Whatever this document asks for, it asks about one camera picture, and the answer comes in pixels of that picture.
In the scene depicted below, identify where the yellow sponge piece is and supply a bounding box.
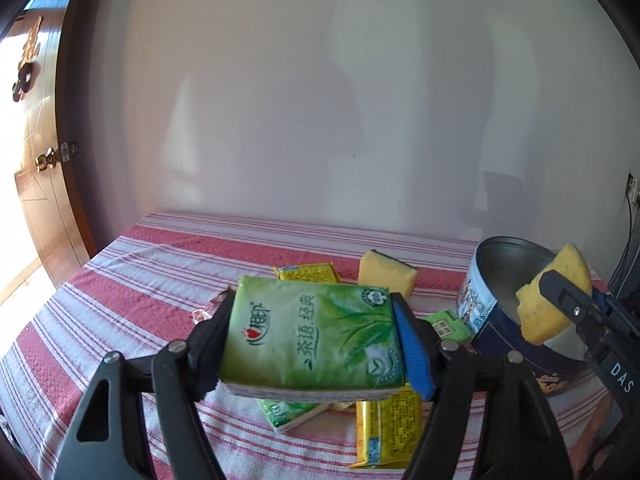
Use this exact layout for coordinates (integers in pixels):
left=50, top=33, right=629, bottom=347
left=515, top=242, right=595, bottom=347

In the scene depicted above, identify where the yellow tissue pack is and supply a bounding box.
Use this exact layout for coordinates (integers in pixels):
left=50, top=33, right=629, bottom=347
left=272, top=262, right=341, bottom=284
left=350, top=385, right=423, bottom=469

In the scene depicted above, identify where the green small packet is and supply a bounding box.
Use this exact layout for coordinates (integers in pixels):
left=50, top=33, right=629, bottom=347
left=425, top=309, right=473, bottom=344

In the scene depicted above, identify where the round metal cookie tin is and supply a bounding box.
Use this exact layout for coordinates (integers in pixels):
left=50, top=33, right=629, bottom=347
left=457, top=236, right=588, bottom=394

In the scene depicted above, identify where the small green tissue pack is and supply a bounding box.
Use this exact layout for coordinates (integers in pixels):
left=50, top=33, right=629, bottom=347
left=257, top=399, right=329, bottom=434

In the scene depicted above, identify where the large green tissue pack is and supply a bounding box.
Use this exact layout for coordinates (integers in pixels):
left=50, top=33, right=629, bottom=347
left=219, top=275, right=406, bottom=403

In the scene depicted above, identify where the yellow green scouring sponge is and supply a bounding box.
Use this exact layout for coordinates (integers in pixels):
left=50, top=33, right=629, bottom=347
left=358, top=249, right=418, bottom=300

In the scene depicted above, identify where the red snack wrapper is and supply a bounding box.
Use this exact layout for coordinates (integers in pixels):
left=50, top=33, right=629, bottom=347
left=191, top=286, right=236, bottom=324

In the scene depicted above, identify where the red white striped cloth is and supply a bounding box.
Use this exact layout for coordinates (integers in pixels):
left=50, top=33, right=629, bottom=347
left=1, top=212, right=475, bottom=479

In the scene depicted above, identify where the wooden door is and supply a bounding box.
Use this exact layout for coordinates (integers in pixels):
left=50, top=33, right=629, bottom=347
left=1, top=0, right=96, bottom=287

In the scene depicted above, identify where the black power cable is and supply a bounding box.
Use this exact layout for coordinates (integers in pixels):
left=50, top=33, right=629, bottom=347
left=605, top=192, right=639, bottom=291

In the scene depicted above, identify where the wall power socket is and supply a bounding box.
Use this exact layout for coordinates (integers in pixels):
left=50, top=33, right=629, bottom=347
left=626, top=174, right=640, bottom=205

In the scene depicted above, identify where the brass door handle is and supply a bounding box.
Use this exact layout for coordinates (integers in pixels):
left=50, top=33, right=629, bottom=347
left=35, top=141, right=79, bottom=172

